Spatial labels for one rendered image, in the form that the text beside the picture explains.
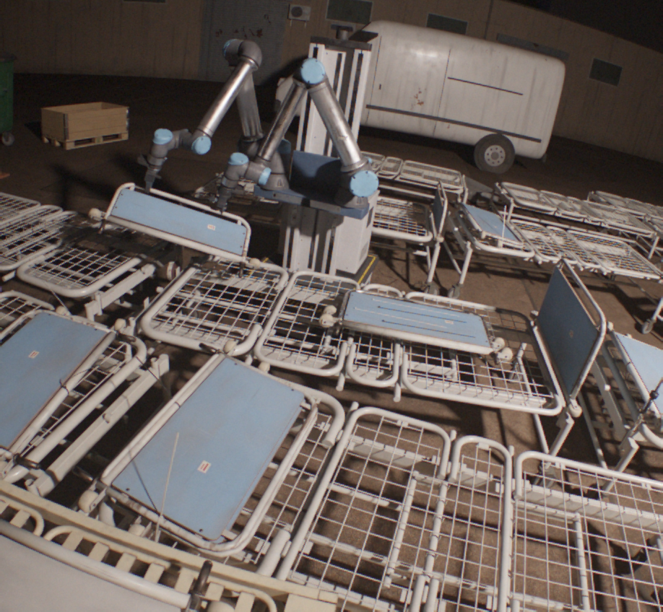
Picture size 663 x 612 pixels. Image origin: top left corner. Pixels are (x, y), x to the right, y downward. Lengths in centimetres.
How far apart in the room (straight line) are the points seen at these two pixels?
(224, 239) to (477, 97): 747
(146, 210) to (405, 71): 721
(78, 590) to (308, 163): 235
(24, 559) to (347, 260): 250
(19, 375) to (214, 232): 119
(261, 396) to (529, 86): 865
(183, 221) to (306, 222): 86
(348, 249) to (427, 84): 642
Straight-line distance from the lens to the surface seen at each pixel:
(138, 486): 143
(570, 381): 226
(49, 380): 187
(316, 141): 285
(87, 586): 117
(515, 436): 274
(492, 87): 944
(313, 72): 228
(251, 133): 279
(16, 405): 180
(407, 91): 913
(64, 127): 779
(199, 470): 147
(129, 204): 249
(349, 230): 303
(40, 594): 120
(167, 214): 249
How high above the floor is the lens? 169
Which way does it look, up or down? 27 degrees down
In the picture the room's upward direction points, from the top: 9 degrees clockwise
